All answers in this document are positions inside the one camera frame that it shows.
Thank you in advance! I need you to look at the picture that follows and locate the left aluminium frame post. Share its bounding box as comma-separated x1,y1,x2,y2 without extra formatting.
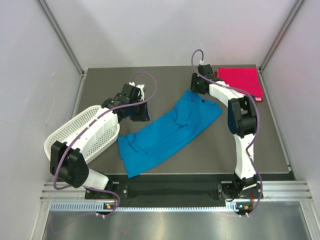
36,0,85,76

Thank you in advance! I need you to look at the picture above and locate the aluminium front rail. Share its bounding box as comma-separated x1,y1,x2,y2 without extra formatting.
40,181,313,202

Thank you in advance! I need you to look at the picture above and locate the blue t-shirt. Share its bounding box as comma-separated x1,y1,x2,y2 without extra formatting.
118,90,223,178

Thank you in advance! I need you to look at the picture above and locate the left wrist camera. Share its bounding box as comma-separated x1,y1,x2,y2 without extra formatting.
128,81,147,102

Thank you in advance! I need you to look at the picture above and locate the white slotted cable duct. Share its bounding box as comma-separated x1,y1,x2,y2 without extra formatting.
50,201,249,213

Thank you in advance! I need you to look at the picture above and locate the folded red t-shirt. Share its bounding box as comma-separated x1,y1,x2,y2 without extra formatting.
214,71,265,103

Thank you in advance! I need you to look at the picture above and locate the white perforated plastic basket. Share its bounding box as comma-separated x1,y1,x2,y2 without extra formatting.
43,104,121,163

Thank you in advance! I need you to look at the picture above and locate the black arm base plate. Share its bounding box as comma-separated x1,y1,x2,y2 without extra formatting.
84,181,253,208

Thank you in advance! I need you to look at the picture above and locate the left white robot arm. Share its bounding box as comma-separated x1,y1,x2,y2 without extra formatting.
44,82,150,199

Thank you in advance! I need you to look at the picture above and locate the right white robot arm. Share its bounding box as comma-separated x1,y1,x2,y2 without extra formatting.
190,61,258,201

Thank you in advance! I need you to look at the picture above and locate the aluminium frame post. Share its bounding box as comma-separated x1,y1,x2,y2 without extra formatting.
36,0,85,76
258,0,306,73

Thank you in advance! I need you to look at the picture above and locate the right aluminium frame post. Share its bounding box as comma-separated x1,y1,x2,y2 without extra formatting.
258,0,306,73

